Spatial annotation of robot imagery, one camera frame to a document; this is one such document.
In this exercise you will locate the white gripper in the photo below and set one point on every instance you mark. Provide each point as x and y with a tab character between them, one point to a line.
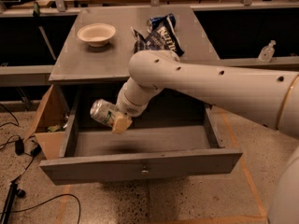
130	106

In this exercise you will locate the silver green 7up can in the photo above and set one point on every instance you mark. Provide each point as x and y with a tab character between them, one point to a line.
104	112

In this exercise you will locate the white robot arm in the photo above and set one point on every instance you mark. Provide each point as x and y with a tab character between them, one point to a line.
267	97

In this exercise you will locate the brass drawer knob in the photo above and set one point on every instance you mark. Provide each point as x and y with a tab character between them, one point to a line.
145	170

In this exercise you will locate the open grey top drawer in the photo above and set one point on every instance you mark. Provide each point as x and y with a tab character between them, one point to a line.
175	136

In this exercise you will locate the brown cardboard box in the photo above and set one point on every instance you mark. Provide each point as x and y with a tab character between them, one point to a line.
50	113

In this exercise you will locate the grey cabinet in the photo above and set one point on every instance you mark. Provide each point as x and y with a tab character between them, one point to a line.
79	63

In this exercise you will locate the white paper bowl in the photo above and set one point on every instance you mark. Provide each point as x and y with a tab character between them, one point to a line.
97	34

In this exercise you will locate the blue kettle chip bag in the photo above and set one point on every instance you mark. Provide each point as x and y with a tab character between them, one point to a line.
161	38

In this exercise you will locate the black power adapter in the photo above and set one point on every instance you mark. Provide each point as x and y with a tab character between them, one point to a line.
19	147

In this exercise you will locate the black stand base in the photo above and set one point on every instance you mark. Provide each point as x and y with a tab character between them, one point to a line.
13	192

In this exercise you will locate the clear sanitizer bottle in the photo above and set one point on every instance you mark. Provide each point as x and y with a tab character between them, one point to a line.
267	52

